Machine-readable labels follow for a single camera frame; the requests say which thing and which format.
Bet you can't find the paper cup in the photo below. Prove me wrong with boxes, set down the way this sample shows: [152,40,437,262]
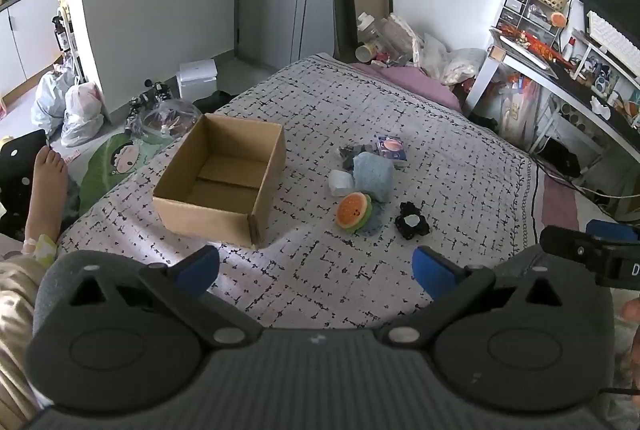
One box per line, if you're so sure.
[355,40,384,64]

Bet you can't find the white plastic trash bag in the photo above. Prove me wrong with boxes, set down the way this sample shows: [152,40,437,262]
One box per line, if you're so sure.
[60,83,104,147]

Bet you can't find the green cartoon cushion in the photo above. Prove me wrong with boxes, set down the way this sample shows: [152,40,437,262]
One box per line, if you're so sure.
[79,132,172,216]

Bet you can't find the white desk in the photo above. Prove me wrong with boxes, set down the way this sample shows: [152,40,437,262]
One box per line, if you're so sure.
[462,28,640,161]

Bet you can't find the white appliance box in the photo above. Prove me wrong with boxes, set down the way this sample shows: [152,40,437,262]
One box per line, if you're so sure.
[176,59,218,102]

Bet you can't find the dark grey bagged cloth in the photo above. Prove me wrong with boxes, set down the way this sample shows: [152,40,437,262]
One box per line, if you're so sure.
[337,143,378,172]

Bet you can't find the blue knitted cloth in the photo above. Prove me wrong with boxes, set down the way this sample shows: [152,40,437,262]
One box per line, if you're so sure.
[356,202,384,236]

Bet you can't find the black polka dot bag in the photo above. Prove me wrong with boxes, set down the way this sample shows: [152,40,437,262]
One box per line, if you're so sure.
[0,129,47,242]

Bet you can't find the blue tissue pack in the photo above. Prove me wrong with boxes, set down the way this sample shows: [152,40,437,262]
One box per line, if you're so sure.
[376,135,408,166]

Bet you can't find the clear plastic bag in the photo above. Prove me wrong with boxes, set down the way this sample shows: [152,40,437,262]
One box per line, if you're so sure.
[125,99,202,144]

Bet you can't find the white crumpled bags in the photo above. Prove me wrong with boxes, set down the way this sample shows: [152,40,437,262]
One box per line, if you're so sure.
[388,13,487,86]

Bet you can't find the white soft block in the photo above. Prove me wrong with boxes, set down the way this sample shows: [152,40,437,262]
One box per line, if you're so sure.
[328,169,355,197]

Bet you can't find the pink pillow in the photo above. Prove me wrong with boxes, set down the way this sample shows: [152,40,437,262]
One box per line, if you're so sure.
[350,63,462,113]

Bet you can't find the drawer organiser on desk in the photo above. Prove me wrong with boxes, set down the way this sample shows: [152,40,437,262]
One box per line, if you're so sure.
[496,0,567,47]

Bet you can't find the bare foot and leg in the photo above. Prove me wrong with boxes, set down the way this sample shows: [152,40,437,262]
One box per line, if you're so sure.
[22,145,68,255]

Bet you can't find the white keyboard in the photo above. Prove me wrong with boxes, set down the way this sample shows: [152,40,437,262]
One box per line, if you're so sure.
[587,10,640,77]

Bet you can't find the clear plastic bottle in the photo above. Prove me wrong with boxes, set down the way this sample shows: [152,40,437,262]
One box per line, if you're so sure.
[357,12,381,44]

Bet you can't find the black scrunchie with white centre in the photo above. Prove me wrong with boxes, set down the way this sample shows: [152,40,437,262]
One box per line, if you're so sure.
[394,202,431,241]

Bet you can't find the brown cardboard box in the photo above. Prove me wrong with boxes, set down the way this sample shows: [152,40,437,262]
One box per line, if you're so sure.
[153,114,286,249]

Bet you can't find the patterned grey bed cover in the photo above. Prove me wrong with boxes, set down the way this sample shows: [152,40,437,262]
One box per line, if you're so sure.
[55,52,547,330]

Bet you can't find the grey fluffy plush slipper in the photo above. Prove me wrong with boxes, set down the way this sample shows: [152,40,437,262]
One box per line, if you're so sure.
[352,152,395,203]

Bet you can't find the burger plush toy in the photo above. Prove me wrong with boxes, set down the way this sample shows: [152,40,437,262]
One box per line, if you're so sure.
[335,192,372,233]

